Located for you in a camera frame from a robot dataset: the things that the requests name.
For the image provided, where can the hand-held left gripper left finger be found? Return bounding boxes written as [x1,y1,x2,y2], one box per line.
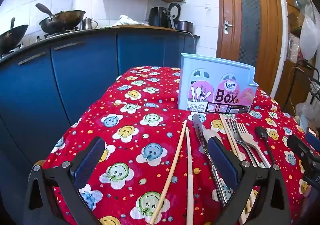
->
[26,136,106,225]

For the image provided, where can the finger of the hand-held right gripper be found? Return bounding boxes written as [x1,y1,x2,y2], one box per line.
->
[305,132,320,152]
[287,134,320,165]

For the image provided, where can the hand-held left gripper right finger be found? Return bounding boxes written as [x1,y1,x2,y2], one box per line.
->
[207,137,292,225]

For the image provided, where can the steel fork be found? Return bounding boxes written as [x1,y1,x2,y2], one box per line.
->
[227,117,259,167]
[237,123,271,168]

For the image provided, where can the cream white chopstick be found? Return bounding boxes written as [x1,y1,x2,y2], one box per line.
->
[185,127,195,225]

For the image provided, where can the steel tongs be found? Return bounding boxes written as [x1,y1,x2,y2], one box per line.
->
[192,114,229,205]

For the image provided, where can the black spoon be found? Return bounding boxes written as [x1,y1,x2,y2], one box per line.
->
[254,126,276,165]

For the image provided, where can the beige chopstick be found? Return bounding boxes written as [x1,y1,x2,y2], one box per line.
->
[149,119,187,225]

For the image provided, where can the light blue utensil box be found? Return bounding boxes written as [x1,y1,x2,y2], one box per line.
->
[178,53,259,113]

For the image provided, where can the clear plastic bag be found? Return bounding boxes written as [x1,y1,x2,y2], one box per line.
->
[295,102,313,130]

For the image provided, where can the red smiley flower tablecloth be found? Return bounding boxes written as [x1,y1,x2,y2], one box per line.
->
[44,66,313,225]

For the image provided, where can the black metal rack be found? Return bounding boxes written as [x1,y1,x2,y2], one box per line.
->
[285,59,320,115]

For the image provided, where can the blue kitchen base cabinet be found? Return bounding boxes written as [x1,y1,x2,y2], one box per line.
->
[0,26,200,215]

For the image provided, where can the clear packet of goods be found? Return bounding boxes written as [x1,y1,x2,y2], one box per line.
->
[287,35,300,63]

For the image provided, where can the white plastic bag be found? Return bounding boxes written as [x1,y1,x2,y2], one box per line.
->
[299,15,320,60]

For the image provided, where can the cardboard box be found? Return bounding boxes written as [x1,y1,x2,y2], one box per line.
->
[287,12,304,28]

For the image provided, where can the gas stove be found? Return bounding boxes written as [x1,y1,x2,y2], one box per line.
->
[35,28,80,40]

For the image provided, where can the wooden shelf unit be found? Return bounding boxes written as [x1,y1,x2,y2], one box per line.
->
[274,0,320,115]

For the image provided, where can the steel pitcher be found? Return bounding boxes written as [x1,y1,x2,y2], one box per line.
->
[81,18,98,30]

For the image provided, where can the large steel wok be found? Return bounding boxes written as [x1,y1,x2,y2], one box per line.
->
[39,10,87,34]

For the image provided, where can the white patterned cloth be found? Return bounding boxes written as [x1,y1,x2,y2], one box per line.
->
[110,15,144,26]

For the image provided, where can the wooden cutting board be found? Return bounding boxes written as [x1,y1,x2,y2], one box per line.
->
[100,25,177,31]

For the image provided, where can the dark wok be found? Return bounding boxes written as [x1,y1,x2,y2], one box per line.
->
[0,17,29,55]

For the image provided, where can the wooden door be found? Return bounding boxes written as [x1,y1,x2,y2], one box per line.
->
[215,0,283,93]

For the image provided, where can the black air fryer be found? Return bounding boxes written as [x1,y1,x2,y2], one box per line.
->
[148,7,173,27]

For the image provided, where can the black spatula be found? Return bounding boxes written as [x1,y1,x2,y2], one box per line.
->
[35,3,53,16]

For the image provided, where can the metal door handle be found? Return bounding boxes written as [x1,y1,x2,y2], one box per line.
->
[223,20,233,35]

